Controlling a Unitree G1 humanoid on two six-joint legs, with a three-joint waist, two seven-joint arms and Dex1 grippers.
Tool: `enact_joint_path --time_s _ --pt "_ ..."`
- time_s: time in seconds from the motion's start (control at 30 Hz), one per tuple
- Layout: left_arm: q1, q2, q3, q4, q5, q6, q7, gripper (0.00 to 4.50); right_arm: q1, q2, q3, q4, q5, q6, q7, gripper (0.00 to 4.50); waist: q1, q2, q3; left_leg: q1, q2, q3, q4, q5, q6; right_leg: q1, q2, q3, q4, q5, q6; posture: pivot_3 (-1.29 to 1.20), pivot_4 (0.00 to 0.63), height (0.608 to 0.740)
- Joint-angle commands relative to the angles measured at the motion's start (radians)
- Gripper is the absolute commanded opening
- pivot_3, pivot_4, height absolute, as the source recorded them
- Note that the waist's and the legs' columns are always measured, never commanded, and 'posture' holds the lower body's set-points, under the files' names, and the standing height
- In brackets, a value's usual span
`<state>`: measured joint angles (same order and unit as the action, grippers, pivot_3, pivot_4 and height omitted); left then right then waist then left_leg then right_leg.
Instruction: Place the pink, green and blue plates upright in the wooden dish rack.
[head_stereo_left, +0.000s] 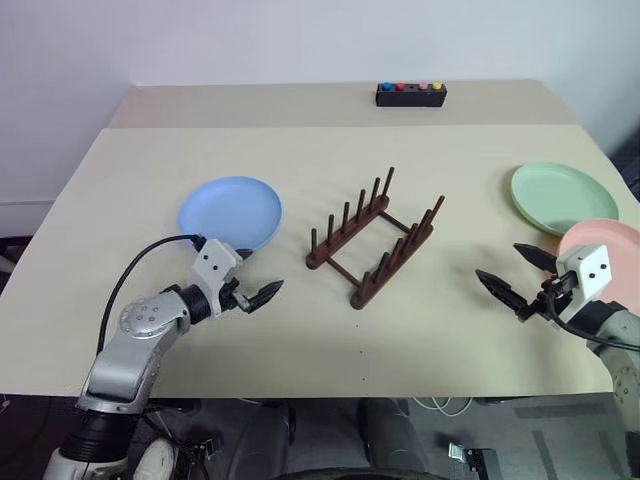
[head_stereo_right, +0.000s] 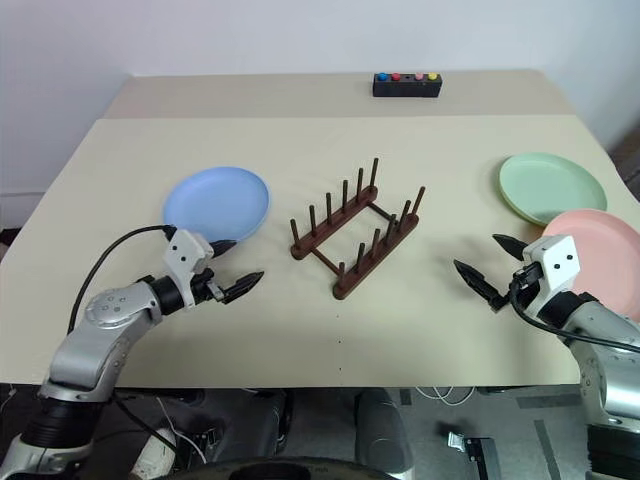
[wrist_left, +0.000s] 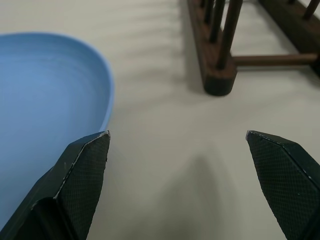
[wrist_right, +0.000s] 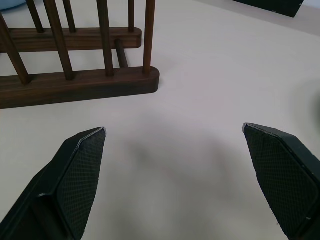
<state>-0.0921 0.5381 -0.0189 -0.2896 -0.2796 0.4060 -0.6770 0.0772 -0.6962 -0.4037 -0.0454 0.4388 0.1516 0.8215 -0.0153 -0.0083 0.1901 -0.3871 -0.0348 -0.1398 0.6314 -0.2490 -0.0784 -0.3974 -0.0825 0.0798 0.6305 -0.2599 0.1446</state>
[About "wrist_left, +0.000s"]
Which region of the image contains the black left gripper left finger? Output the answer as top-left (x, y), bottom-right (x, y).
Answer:
top-left (0, 130), bottom-right (111, 240)

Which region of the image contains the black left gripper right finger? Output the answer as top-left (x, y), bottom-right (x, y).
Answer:
top-left (245, 129), bottom-right (320, 240)

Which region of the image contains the blue plate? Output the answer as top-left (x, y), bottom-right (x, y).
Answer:
top-left (0, 31), bottom-right (116, 227)

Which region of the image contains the dark wooden dish rack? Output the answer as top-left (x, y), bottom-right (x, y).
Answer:
top-left (186, 0), bottom-right (320, 97)

